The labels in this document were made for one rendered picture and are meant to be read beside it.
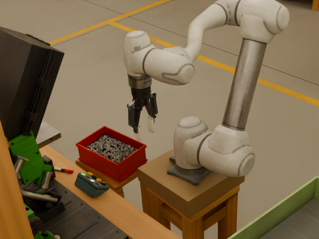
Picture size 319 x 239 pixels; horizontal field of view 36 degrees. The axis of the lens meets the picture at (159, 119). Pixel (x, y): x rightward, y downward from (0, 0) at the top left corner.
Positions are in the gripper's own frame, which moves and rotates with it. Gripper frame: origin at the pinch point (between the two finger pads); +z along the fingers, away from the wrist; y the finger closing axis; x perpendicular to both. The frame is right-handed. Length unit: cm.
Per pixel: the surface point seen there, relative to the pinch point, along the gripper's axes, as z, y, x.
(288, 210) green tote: 43, 40, -46
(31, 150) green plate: 12, -31, 39
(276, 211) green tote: 38, 31, -45
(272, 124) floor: 131, 204, 68
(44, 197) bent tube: 31, -35, 30
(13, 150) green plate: 8, -39, 40
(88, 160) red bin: 47, 6, 54
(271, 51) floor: 131, 325, 152
